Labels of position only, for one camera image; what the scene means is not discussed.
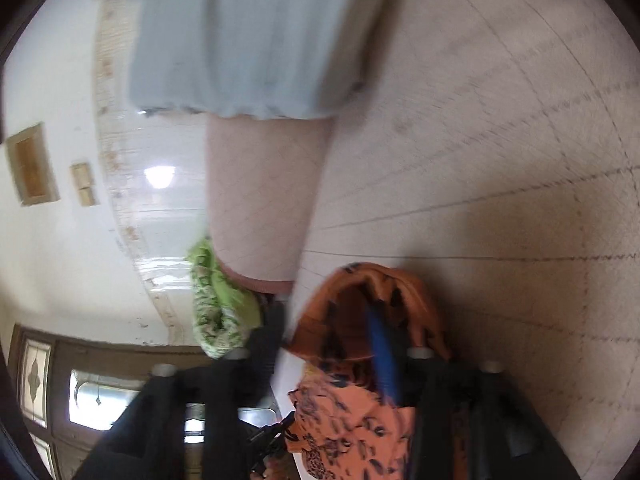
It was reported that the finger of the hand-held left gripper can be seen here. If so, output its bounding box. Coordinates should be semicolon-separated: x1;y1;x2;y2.
247;410;297;476

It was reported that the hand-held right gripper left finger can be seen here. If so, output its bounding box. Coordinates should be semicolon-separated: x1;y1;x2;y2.
72;300;288;480

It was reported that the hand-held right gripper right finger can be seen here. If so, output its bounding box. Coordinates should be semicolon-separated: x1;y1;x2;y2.
367;305;583;480

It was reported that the orange floral shirt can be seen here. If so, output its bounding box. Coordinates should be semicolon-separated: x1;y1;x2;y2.
282;261;453;480

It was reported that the green checkered pillow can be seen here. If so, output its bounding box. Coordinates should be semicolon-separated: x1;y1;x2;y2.
185;237;261;360

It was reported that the pink bolster cushion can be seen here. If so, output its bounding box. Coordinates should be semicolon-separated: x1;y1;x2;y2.
205;110;336;295

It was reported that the wooden door with leaded glass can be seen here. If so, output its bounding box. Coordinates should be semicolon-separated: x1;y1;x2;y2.
10;325;281;480

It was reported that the light blue pillow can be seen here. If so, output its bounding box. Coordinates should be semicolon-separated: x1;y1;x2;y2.
127;0;396;121

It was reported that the framed wall plaque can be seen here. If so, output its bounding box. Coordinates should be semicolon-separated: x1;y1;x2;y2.
5;122;61;207

